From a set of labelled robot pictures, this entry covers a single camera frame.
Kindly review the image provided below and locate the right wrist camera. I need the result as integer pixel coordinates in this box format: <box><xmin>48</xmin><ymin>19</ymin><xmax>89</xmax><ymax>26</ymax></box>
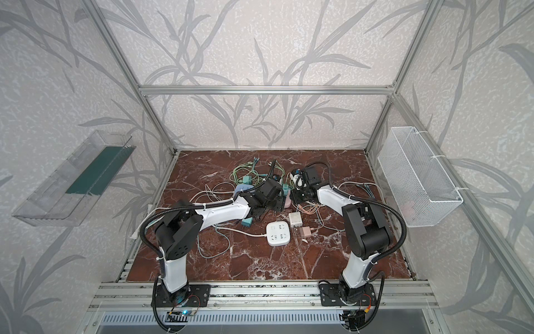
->
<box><xmin>291</xmin><ymin>173</ymin><xmax>305</xmax><ymax>189</ymax></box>

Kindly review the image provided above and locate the green usb cable bundle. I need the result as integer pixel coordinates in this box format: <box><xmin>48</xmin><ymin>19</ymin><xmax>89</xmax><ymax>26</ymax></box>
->
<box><xmin>229</xmin><ymin>157</ymin><xmax>286</xmax><ymax>186</ymax></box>

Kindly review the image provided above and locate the white power strip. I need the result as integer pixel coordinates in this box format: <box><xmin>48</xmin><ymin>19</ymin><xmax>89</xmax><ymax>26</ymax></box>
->
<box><xmin>266</xmin><ymin>221</ymin><xmax>291</xmax><ymax>247</ymax></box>

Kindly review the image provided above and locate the white coiled usb cable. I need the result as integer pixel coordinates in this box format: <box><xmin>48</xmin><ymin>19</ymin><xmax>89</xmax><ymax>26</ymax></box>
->
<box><xmin>189</xmin><ymin>181</ymin><xmax>234</xmax><ymax>205</ymax></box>

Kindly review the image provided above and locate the blue power strip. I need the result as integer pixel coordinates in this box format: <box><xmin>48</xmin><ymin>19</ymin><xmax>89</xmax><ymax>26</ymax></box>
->
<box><xmin>232</xmin><ymin>184</ymin><xmax>253</xmax><ymax>198</ymax></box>

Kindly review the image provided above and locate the white power strip cord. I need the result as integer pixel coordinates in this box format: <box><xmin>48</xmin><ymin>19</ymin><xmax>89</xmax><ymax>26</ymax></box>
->
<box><xmin>214</xmin><ymin>225</ymin><xmax>268</xmax><ymax>238</ymax></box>

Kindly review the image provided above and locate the pink charger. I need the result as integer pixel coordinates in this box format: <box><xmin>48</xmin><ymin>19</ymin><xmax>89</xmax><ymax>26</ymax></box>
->
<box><xmin>299</xmin><ymin>226</ymin><xmax>313</xmax><ymax>238</ymax></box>

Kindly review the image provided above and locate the pink usb cable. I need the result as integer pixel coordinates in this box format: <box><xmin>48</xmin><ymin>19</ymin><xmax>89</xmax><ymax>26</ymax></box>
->
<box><xmin>298</xmin><ymin>202</ymin><xmax>335</xmax><ymax>232</ymax></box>

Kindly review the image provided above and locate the white wire mesh basket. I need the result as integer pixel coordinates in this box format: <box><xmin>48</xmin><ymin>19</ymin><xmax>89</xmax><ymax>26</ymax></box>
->
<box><xmin>378</xmin><ymin>127</ymin><xmax>463</xmax><ymax>228</ymax></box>

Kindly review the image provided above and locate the clear plastic wall tray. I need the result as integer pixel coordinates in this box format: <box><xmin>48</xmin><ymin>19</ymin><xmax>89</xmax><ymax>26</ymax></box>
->
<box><xmin>13</xmin><ymin>130</ymin><xmax>136</xmax><ymax>227</ymax></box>

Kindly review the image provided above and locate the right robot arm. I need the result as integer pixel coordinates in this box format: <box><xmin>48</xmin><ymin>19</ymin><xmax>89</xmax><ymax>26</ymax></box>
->
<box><xmin>291</xmin><ymin>164</ymin><xmax>407</xmax><ymax>300</ymax></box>

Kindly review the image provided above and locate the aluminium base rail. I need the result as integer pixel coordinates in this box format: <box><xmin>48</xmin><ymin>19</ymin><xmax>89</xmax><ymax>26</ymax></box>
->
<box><xmin>88</xmin><ymin>280</ymin><xmax>439</xmax><ymax>312</ymax></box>

